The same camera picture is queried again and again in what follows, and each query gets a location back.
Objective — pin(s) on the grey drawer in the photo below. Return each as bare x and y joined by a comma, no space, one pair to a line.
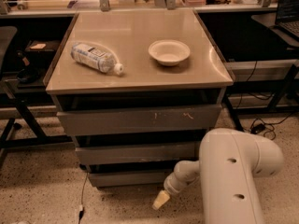
139,111
126,174
138,147

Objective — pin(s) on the clear plastic water bottle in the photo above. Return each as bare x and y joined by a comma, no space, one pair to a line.
101,60

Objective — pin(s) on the grey drawer cabinet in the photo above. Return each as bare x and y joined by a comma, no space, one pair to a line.
129,34

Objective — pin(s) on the white paper bowl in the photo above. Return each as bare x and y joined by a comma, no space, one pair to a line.
169,52

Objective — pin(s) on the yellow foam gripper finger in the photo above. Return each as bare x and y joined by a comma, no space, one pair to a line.
162,198

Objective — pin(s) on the grey bottom drawer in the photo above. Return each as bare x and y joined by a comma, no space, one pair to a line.
126,174

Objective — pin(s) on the grey middle drawer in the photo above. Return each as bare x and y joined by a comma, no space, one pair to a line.
138,147

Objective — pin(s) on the grey top drawer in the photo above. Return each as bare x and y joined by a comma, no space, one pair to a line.
139,111

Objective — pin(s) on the black laptop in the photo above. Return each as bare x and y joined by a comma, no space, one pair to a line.
287,16

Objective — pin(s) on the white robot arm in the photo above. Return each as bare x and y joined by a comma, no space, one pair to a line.
229,161

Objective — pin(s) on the black power adapter with cable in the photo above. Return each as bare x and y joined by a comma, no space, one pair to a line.
259,126

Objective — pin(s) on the black box with label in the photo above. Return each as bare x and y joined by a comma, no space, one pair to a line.
43,46

